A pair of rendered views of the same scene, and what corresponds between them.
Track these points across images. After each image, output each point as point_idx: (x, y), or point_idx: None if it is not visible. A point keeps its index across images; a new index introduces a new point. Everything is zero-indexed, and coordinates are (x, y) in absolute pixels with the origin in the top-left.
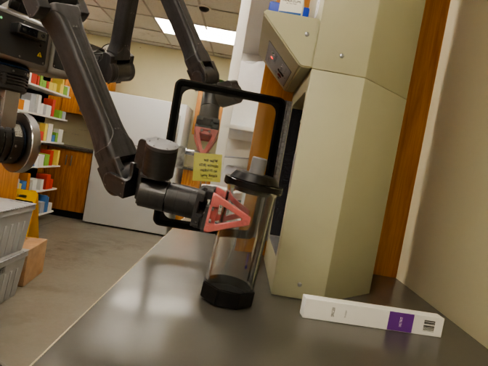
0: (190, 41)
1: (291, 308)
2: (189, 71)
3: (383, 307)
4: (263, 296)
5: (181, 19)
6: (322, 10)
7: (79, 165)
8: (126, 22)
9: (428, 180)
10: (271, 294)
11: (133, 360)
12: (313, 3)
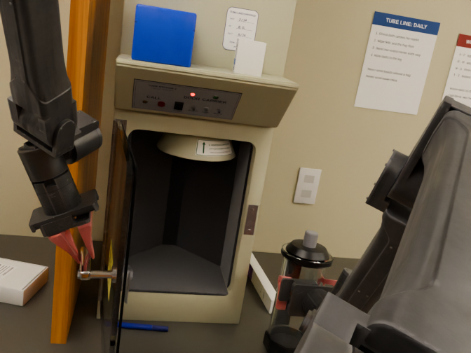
0: (63, 60)
1: (263, 316)
2: (50, 122)
3: (258, 270)
4: (250, 328)
5: (59, 12)
6: (284, 68)
7: None
8: None
9: (104, 139)
10: (238, 323)
11: None
12: (183, 1)
